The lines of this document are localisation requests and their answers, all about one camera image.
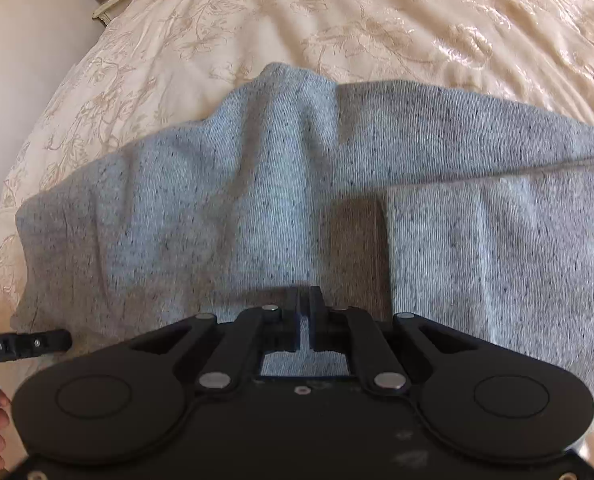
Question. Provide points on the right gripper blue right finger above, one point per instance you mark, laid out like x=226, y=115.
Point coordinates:
x=320, y=329

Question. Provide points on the cream embroidered bedspread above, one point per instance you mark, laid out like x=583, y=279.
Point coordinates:
x=163, y=63

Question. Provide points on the grey speckled pants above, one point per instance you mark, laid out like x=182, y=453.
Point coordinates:
x=391, y=196

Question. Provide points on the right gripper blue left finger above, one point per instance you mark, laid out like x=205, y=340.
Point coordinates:
x=292, y=309

